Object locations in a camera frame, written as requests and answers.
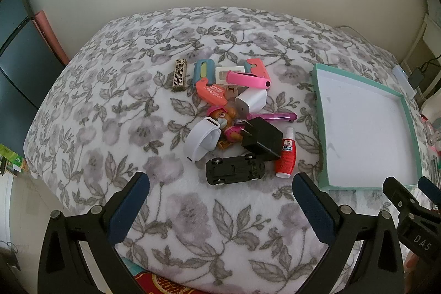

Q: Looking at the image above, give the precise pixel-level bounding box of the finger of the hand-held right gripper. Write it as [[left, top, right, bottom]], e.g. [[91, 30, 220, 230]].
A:
[[383, 176, 419, 214], [418, 176, 441, 206]]

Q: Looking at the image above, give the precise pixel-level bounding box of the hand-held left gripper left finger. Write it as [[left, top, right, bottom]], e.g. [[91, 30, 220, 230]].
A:
[[37, 171, 162, 294]]

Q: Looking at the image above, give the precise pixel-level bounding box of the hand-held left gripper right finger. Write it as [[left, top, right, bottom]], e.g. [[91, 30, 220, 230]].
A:
[[292, 173, 404, 294]]

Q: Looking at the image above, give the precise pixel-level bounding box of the red glue bottle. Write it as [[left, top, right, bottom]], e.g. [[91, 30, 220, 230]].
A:
[[275, 127, 297, 177]]

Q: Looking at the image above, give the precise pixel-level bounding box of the teal white box tray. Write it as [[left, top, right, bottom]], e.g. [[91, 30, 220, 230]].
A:
[[312, 63, 424, 192]]

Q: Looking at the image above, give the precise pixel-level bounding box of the black charger plug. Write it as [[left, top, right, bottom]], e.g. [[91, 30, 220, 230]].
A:
[[236, 117, 284, 162]]

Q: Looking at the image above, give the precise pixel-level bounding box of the black toy car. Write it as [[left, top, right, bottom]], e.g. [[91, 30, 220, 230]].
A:
[[206, 153, 266, 186]]

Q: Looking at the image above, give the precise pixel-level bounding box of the white wristband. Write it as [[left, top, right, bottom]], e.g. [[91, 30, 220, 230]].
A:
[[183, 117, 223, 163]]

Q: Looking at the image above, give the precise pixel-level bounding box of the long pink lighter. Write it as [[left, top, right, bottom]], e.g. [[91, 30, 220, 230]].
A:
[[241, 111, 297, 123]]

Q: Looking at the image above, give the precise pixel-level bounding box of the pink toy pup figure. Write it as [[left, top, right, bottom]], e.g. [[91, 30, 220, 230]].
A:
[[206, 104, 246, 150]]

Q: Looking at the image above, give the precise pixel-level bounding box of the blue utility knife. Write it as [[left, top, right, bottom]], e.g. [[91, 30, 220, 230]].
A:
[[193, 59, 217, 90]]

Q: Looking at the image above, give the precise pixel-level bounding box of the clear glass jar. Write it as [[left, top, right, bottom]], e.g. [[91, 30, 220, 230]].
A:
[[423, 118, 441, 145]]

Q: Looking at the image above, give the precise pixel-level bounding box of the floral grey white blanket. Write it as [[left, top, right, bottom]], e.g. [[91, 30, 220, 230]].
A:
[[23, 6, 428, 294]]

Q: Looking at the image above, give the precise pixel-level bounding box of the red patterned box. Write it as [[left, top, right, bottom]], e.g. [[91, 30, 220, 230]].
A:
[[133, 271, 193, 294]]

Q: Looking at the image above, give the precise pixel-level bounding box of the black power adapter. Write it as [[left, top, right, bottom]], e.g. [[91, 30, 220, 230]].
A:
[[408, 68, 426, 90]]

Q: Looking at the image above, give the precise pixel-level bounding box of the white power strip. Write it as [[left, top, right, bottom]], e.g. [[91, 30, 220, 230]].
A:
[[393, 65, 417, 100]]

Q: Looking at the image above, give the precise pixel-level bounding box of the white charger plug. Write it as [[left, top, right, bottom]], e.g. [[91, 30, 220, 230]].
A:
[[235, 87, 268, 117]]

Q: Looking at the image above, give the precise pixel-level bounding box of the green packet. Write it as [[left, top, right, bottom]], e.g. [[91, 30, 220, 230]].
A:
[[0, 142, 25, 174]]

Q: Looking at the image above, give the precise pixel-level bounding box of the gold black patterned lighter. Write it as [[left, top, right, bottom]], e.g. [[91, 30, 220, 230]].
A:
[[171, 58, 188, 92]]

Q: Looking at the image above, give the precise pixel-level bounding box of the white wooden furniture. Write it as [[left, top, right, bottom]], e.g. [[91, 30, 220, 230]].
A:
[[400, 13, 441, 102]]

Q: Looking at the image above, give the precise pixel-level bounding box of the orange teal utility cutter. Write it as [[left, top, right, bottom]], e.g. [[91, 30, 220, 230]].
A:
[[244, 58, 271, 81]]

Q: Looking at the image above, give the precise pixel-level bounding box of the small white box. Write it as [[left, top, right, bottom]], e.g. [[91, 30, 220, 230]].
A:
[[215, 65, 246, 86]]

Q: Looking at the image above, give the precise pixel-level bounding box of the dark cabinet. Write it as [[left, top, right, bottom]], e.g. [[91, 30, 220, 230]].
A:
[[0, 0, 66, 150]]

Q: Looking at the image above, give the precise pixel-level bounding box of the pink board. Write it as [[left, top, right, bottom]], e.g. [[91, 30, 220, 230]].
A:
[[32, 10, 71, 66]]

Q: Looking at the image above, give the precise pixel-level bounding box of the black cable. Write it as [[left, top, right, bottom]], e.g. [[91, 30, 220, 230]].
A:
[[415, 55, 441, 74]]

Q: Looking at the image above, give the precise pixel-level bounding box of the grey cable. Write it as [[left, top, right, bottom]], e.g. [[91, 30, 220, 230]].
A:
[[336, 25, 367, 38]]

